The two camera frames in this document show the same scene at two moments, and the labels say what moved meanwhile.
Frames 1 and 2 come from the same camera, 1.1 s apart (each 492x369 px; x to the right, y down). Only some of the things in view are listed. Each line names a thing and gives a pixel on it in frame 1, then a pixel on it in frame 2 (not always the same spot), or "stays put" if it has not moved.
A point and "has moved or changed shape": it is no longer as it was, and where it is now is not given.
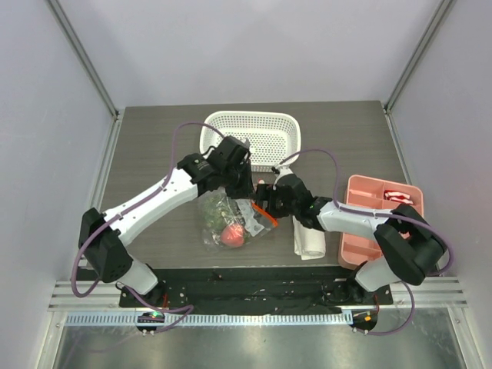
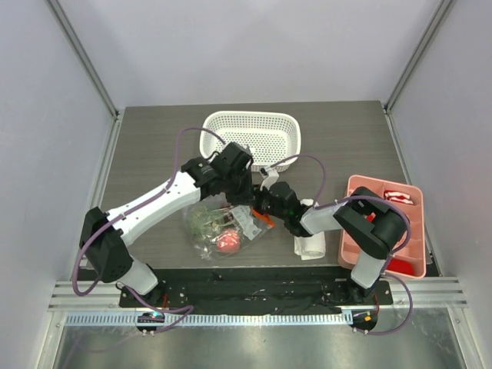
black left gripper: (247, 191) stays put
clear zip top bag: (230, 223) has moved or changed shape
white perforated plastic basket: (273, 136) stays put
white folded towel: (309, 243) stays put
